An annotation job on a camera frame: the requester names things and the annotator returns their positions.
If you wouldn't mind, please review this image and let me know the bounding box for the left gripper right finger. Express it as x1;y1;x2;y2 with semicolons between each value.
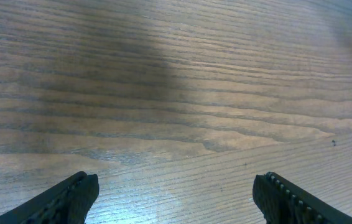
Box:
252;172;352;224

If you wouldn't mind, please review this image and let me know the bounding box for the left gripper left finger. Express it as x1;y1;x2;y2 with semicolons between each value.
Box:
0;171;100;224

